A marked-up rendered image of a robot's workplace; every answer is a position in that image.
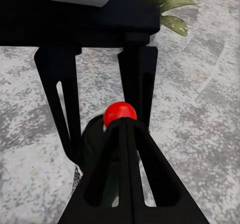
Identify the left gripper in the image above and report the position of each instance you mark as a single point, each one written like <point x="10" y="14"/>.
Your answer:
<point x="61" y="29"/>

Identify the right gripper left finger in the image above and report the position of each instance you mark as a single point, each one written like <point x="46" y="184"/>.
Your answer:
<point x="84" y="205"/>

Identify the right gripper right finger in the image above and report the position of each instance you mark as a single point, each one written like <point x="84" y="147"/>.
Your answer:
<point x="174" y="204"/>

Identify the insectifuge atomizer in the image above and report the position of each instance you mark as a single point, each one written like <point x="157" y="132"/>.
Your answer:
<point x="90" y="140"/>

